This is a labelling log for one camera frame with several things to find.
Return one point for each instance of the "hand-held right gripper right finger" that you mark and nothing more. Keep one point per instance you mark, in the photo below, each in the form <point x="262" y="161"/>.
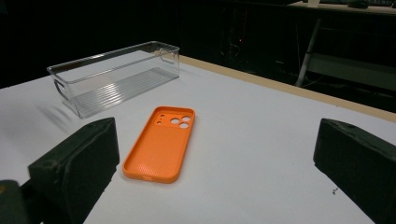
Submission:
<point x="358" y="161"/>

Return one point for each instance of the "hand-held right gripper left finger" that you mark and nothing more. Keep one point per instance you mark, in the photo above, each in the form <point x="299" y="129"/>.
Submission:
<point x="77" y="161"/>

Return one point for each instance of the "orange phone case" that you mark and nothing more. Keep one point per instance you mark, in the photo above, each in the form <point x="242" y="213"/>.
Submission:
<point x="155" y="149"/>

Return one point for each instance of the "clear plastic container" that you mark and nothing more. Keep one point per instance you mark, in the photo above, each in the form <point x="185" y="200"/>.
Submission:
<point x="124" y="87"/>

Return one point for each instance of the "white-legged background table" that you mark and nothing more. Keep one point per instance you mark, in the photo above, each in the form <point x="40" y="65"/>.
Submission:
<point x="342" y="67"/>

